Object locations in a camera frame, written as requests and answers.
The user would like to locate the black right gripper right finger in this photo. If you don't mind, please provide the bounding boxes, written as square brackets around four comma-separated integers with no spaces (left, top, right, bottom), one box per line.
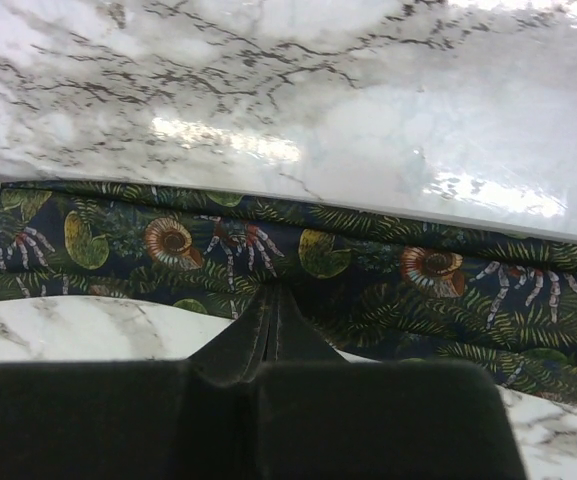
[252,287,526,479]

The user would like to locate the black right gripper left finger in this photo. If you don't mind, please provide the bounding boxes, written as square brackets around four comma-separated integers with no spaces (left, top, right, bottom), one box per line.
[0,288,271,479]

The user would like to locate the dark green nature-print tie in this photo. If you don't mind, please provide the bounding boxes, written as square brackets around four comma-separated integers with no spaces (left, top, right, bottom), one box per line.
[0,181,577,405]

